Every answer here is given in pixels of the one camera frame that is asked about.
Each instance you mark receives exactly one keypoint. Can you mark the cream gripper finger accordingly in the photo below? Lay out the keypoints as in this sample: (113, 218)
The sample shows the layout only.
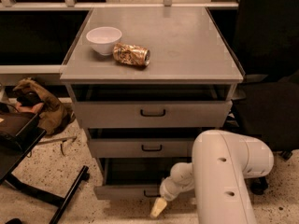
(159, 205)

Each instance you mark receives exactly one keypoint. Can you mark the grey bottom drawer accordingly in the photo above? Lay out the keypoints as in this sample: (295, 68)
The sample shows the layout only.
(134, 178)

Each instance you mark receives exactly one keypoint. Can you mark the grey top drawer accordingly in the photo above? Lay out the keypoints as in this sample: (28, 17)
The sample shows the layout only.
(155, 114)

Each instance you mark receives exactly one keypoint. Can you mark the black box on table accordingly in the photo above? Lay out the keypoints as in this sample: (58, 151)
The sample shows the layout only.
(15, 128)

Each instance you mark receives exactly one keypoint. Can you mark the grey drawer cabinet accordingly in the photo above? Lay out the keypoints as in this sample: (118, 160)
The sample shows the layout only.
(189, 61)

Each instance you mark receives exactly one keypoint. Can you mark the grey middle drawer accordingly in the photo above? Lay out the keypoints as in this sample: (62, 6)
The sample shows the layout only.
(141, 148)

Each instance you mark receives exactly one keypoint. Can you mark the grey drawer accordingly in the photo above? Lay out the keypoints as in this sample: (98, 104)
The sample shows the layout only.
(134, 178)
(155, 114)
(141, 148)

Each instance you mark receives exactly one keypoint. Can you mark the white bowl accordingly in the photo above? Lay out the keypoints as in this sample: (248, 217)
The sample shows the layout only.
(103, 39)

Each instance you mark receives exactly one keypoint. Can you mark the crushed golden can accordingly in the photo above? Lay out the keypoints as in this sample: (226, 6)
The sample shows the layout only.
(131, 54)

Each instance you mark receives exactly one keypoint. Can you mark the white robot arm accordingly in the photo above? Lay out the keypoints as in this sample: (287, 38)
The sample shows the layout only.
(221, 162)

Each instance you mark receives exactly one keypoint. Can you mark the black office chair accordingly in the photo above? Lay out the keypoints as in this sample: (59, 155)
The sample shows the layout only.
(266, 42)

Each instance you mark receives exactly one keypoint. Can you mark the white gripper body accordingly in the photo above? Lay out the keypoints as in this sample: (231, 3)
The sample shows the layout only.
(168, 190)

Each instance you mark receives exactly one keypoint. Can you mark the black side table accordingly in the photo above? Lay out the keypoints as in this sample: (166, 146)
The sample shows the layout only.
(10, 159)

